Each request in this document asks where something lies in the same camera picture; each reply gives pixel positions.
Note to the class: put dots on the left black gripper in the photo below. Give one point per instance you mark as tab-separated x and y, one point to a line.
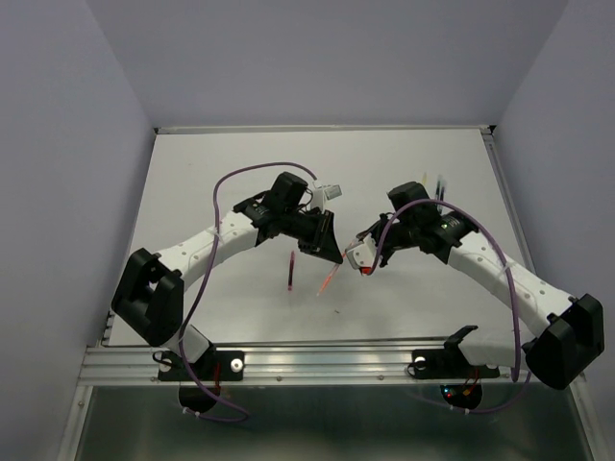
322	241

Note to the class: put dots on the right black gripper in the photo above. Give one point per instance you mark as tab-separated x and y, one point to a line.
374	228

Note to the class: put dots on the orange pen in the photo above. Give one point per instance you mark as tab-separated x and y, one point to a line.
330	276

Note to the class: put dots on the purple pen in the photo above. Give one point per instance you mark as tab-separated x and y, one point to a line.
443	187

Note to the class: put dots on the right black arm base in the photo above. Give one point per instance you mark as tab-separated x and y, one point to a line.
462	389

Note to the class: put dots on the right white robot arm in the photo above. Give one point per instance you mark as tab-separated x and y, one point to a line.
554	336

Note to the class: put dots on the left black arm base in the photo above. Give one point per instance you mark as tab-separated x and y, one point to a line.
200	393

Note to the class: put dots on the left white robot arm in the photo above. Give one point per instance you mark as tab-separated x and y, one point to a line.
150	294

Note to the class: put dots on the red pen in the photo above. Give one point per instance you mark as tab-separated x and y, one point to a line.
291	267

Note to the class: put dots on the white table board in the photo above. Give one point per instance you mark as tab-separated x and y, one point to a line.
192	177

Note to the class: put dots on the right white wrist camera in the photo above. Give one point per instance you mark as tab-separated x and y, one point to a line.
362	254

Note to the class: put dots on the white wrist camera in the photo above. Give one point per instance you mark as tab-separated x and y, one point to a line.
322	194
362	254

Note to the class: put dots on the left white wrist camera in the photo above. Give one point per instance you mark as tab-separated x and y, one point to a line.
322	194

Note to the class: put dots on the aluminium front rail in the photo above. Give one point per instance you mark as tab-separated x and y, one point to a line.
304	363

